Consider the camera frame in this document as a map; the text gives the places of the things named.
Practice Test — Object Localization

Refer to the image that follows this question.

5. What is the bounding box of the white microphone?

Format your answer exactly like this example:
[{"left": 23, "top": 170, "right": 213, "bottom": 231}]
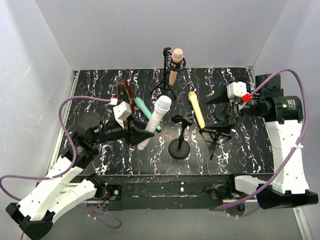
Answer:
[{"left": 134, "top": 95, "right": 172, "bottom": 150}]

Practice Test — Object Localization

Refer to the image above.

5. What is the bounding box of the black round-base clip stand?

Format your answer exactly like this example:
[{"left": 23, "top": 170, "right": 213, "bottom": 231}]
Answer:
[{"left": 168, "top": 112, "right": 193, "bottom": 160}]

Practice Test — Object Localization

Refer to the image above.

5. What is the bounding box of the pink microphone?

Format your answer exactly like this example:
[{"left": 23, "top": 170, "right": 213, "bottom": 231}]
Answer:
[{"left": 169, "top": 48, "right": 184, "bottom": 86}]

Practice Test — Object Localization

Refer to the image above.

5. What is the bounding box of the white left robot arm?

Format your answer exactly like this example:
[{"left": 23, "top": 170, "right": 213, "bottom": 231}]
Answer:
[{"left": 5, "top": 112, "right": 154, "bottom": 240}]

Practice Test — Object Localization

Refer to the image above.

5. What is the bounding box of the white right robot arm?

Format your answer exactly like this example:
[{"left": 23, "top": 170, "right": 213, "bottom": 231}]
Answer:
[{"left": 203, "top": 72, "right": 319, "bottom": 210}]

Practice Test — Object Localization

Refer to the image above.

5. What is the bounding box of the black tripod clip stand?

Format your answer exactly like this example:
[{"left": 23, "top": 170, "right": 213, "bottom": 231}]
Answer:
[{"left": 198, "top": 76, "right": 247, "bottom": 161}]

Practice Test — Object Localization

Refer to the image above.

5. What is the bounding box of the mint green microphone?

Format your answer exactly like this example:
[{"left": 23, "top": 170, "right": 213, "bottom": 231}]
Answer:
[{"left": 134, "top": 97, "right": 152, "bottom": 120}]

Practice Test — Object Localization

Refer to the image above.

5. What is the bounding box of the yellow microphone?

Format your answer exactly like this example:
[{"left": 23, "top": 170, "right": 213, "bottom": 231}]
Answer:
[{"left": 188, "top": 91, "right": 206, "bottom": 129}]

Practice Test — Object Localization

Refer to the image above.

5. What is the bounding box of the brown wooden metronome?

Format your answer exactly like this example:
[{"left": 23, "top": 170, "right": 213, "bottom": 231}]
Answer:
[{"left": 116, "top": 79, "right": 136, "bottom": 107}]

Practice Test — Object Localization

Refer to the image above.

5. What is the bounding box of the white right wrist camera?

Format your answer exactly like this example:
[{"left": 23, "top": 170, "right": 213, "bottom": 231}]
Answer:
[{"left": 226, "top": 81, "right": 252, "bottom": 103}]

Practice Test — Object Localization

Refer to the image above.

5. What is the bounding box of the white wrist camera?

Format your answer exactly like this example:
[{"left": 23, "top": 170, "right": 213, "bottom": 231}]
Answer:
[
  {"left": 113, "top": 101, "right": 132, "bottom": 129},
  {"left": 226, "top": 81, "right": 252, "bottom": 103}
]

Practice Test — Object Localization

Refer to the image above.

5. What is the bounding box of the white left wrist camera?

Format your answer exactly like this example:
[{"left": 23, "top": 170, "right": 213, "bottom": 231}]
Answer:
[{"left": 113, "top": 101, "right": 132, "bottom": 129}]

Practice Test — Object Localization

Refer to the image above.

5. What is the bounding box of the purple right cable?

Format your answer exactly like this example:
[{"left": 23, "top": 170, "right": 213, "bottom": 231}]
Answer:
[{"left": 214, "top": 68, "right": 309, "bottom": 218}]

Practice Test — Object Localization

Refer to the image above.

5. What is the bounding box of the black tripod shock-mount stand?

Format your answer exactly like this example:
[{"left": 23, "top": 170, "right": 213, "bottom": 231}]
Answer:
[{"left": 149, "top": 47, "right": 186, "bottom": 100}]

